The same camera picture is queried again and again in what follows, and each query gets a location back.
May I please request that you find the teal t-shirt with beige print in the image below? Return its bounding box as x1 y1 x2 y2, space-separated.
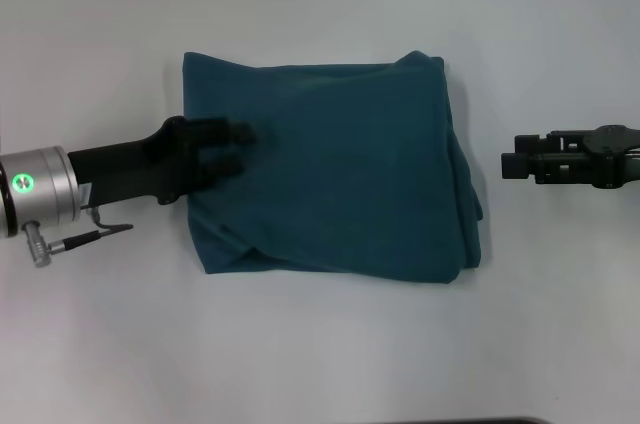
179 48 486 289

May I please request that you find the dark left gripper cable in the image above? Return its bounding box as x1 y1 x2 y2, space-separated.
21 206 135 271

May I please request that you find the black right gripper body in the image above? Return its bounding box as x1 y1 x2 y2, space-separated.
582 123 640 191

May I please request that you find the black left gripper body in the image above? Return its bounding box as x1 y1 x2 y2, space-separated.
66 115 204 209

